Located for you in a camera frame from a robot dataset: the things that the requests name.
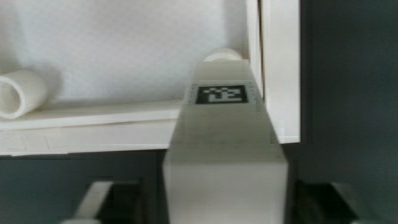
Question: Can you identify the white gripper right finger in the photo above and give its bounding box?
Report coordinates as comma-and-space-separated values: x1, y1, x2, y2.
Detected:
294, 181, 380, 224

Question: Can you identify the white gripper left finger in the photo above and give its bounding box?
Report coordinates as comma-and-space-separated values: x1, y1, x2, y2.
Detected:
58, 180, 149, 224

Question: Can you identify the white desk top tray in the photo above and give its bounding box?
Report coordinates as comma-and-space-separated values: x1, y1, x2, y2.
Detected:
0, 0, 254, 130

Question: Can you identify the white front barrier wall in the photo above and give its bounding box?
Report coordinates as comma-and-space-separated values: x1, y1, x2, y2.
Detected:
0, 0, 300, 156

